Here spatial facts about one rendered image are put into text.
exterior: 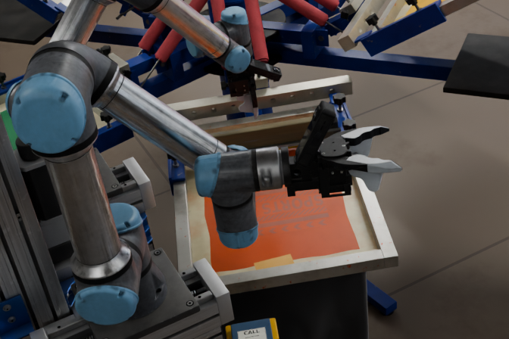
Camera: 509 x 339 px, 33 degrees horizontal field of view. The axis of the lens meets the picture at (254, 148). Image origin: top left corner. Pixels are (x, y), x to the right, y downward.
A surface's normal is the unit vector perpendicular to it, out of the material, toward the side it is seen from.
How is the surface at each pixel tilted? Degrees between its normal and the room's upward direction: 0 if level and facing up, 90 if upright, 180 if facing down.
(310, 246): 0
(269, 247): 0
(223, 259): 0
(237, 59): 90
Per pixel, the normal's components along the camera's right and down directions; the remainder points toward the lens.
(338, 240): -0.12, -0.81
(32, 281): 0.45, 0.47
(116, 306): 0.04, 0.68
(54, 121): 0.00, 0.46
